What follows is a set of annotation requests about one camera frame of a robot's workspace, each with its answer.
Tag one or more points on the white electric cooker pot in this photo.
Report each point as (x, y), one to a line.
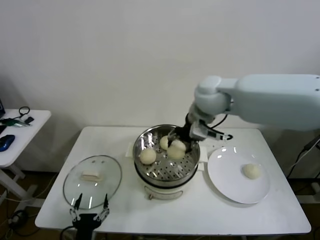
(165, 192)

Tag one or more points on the perforated steel steamer basket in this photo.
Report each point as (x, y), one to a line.
(150, 135)

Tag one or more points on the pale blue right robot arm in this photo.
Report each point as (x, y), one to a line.
(275, 100)

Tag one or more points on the white side table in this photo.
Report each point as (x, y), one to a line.
(37, 117)

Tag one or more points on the small black key fob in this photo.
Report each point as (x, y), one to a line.
(29, 120)

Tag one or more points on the floor power strip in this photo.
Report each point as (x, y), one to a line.
(16, 218)

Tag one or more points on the white steamed baozi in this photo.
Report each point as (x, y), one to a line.
(176, 153)
(147, 157)
(164, 143)
(251, 171)

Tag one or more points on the blue computer mouse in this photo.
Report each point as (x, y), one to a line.
(6, 142)

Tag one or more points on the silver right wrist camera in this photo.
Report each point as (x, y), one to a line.
(202, 132)

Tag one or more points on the white metal floor frame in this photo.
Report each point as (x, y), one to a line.
(310, 198)

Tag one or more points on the white cabinet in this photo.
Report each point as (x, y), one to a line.
(312, 162)

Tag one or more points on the round glass pot lid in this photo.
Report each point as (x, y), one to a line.
(90, 175)

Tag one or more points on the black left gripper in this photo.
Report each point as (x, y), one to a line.
(86, 222)

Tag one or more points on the white round plate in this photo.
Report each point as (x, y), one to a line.
(225, 175)

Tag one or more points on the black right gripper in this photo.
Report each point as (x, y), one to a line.
(186, 132)

